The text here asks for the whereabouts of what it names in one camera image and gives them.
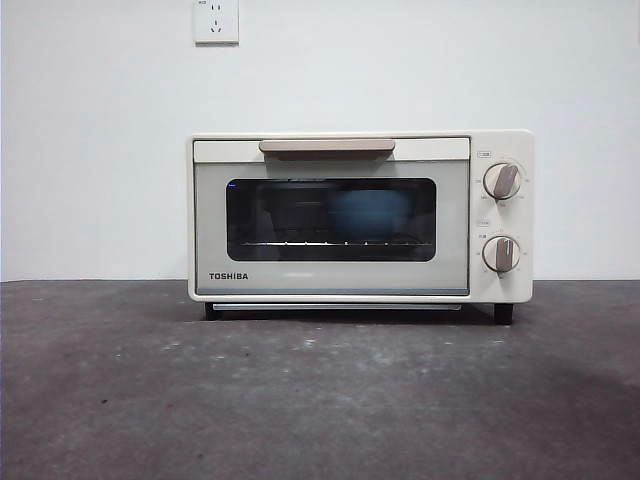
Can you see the blue ribbed bowl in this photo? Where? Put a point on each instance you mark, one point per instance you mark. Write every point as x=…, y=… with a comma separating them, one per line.
x=370, y=215

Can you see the oven timer knob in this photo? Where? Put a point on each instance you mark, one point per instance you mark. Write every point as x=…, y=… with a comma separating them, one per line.
x=501, y=254

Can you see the oven temperature knob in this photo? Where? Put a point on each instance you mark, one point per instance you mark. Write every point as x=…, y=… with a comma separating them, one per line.
x=501, y=181

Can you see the cream Toshiba toaster oven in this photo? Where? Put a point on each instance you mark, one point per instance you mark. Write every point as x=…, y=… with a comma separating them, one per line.
x=505, y=145

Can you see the white wall socket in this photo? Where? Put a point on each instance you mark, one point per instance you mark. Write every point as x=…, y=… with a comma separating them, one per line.
x=216, y=22

